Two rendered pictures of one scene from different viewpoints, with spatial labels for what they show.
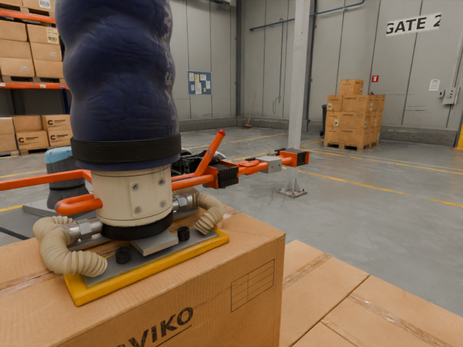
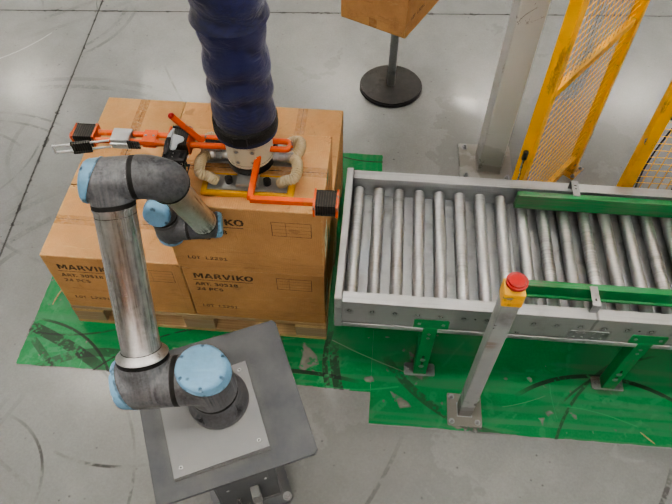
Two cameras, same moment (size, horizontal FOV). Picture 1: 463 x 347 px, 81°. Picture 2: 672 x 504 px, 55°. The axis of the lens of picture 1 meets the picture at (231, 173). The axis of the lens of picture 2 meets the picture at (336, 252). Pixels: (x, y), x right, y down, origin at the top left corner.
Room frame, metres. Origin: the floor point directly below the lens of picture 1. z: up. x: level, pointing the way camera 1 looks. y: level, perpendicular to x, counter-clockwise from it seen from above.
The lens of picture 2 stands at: (1.57, 1.63, 2.70)
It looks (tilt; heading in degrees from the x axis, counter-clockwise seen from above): 54 degrees down; 225
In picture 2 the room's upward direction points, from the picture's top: straight up
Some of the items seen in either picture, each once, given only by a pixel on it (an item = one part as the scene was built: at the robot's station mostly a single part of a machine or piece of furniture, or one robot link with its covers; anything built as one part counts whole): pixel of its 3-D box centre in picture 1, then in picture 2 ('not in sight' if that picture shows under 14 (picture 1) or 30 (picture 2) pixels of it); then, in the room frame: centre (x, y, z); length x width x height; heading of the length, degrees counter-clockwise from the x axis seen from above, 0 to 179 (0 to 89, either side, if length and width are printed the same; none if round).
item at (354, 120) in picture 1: (354, 113); not in sight; (7.40, -3.27, 0.87); 1.21 x 1.02 x 1.74; 134
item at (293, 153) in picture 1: (294, 157); (86, 134); (0.99, -0.23, 1.07); 0.08 x 0.07 x 0.05; 131
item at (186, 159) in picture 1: (191, 164); (173, 167); (0.87, 0.13, 1.08); 0.12 x 0.09 x 0.08; 41
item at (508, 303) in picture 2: not in sight; (485, 358); (0.38, 1.25, 0.50); 0.07 x 0.07 x 1.00; 40
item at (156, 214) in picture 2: not in sight; (159, 205); (1.00, 0.23, 1.07); 0.12 x 0.09 x 0.10; 41
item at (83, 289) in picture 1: (156, 248); not in sight; (0.53, 0.16, 0.97); 0.34 x 0.10 x 0.05; 131
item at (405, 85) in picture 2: not in sight; (394, 46); (-1.01, -0.45, 0.31); 0.40 x 0.40 x 0.62
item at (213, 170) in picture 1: (218, 173); (180, 140); (0.76, 0.04, 1.07); 0.10 x 0.08 x 0.06; 41
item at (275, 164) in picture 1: (268, 164); (122, 138); (0.90, -0.13, 1.07); 0.07 x 0.07 x 0.04; 41
